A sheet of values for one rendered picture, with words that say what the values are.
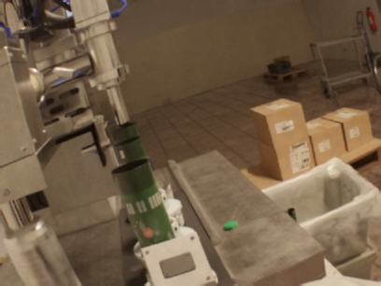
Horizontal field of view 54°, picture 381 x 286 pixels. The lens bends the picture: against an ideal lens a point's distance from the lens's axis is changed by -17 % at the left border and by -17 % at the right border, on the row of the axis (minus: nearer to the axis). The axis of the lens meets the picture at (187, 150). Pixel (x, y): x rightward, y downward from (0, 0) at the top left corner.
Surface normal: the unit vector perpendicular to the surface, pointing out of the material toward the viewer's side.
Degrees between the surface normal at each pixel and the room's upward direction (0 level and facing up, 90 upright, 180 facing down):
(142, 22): 90
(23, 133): 90
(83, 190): 90
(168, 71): 90
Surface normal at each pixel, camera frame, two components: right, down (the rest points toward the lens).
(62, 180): 0.15, 0.19
